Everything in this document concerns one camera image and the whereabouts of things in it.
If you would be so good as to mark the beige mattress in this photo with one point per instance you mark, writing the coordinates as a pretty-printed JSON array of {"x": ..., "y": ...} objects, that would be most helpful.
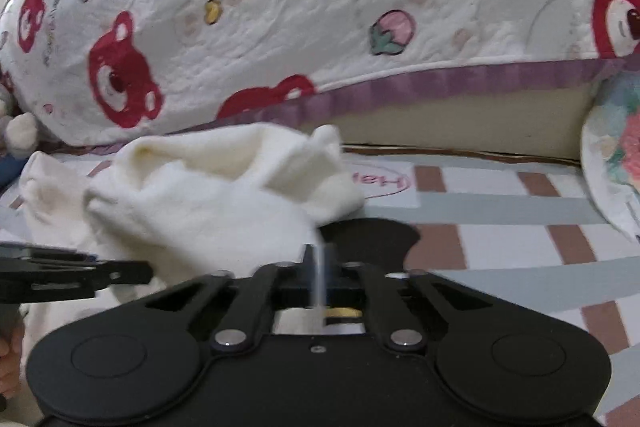
[{"x": 450, "y": 127}]

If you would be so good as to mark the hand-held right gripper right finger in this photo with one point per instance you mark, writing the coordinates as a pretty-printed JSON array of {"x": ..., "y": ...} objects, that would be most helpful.
[{"x": 345, "y": 282}]

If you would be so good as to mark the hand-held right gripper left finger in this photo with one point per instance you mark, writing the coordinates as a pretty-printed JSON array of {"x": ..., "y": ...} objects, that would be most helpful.
[{"x": 295, "y": 282}]

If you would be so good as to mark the floral blanket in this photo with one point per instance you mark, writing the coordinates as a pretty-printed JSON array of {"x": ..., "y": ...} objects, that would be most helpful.
[{"x": 620, "y": 147}]

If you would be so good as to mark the red bear print quilt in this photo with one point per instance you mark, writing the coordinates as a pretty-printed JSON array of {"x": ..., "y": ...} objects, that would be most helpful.
[{"x": 300, "y": 7}]

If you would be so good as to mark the cream white sweater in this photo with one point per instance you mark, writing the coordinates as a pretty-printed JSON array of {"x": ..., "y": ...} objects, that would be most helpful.
[{"x": 200, "y": 207}]

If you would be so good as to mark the person's left hand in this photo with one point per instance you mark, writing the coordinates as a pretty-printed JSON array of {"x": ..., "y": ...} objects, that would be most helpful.
[{"x": 10, "y": 367}]

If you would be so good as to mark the grey plush bunny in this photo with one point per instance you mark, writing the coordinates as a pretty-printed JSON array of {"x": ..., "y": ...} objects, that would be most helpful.
[{"x": 22, "y": 132}]

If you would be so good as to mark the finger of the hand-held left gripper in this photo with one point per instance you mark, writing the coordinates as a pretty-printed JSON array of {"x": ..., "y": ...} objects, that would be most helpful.
[
  {"x": 40, "y": 253},
  {"x": 75, "y": 282}
]

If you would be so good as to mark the checked bed mat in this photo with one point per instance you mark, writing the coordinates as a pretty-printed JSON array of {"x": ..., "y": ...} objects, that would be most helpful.
[{"x": 500, "y": 217}]

